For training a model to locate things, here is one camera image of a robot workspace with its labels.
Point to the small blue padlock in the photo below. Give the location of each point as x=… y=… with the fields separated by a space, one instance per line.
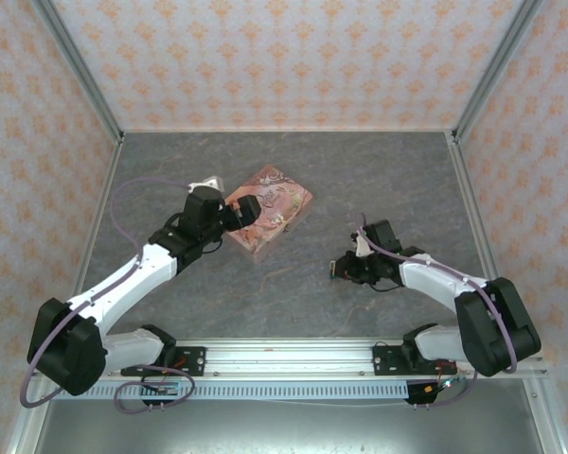
x=332 y=270

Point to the aluminium table side rail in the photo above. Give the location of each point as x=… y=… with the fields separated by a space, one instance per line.
x=472 y=189
x=108 y=170

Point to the grey metal sheet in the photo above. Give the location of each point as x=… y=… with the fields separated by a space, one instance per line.
x=284 y=430

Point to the aluminium frame post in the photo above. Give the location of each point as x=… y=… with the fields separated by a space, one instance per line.
x=498 y=61
x=26 y=425
x=77 y=61
x=549 y=425

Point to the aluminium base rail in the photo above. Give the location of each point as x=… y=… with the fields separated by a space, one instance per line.
x=289 y=359

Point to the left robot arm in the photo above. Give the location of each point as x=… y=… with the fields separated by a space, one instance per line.
x=123 y=284

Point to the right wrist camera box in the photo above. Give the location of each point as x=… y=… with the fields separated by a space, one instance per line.
x=361 y=246

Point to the pink illustrated tin box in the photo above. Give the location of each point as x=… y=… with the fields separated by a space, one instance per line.
x=274 y=213

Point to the small circuit board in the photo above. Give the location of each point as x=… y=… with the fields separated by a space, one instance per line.
x=447 y=384
x=163 y=390

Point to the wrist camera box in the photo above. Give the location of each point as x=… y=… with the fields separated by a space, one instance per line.
x=210 y=182
x=361 y=246

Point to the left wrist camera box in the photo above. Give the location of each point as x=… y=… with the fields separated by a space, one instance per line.
x=210 y=182

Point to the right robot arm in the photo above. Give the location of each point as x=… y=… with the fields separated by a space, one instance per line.
x=431 y=284

